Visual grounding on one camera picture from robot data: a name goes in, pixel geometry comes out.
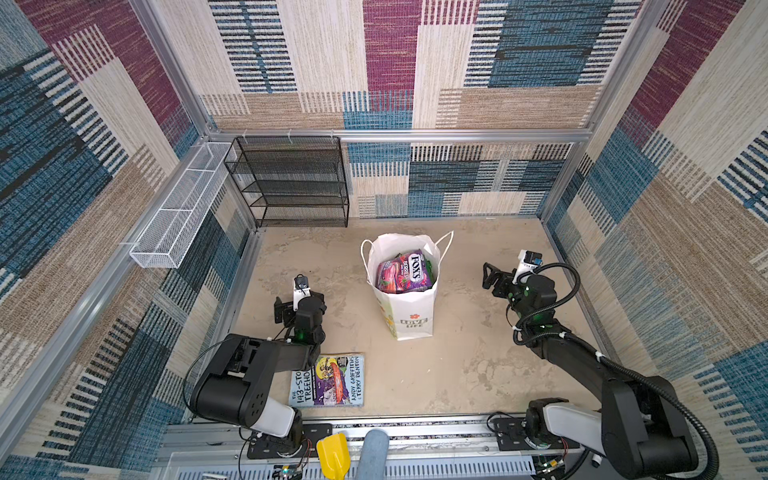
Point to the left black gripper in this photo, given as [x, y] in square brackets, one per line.
[284, 312]

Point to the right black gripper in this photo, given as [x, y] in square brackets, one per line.
[505, 280]

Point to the purple berries candy bag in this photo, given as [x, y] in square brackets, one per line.
[407, 272]

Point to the white paper bag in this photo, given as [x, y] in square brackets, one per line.
[408, 316]

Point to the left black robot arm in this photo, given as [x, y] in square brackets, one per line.
[234, 387]

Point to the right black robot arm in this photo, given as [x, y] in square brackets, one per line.
[641, 427]

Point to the treehouse paperback book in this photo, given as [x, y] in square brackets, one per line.
[334, 381]

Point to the yellow plastic scoop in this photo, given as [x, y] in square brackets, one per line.
[334, 456]

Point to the grey cylinder roll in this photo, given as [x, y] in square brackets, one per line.
[373, 456]

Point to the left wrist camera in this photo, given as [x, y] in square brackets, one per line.
[301, 290]

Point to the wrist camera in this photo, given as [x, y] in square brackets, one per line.
[528, 262]
[301, 290]

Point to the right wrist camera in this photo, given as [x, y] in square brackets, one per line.
[528, 262]

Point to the black wire shelf rack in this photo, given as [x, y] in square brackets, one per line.
[291, 181]

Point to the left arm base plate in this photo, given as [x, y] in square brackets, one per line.
[294, 445]

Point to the white wire mesh basket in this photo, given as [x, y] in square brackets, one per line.
[167, 238]

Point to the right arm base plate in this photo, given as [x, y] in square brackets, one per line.
[510, 435]

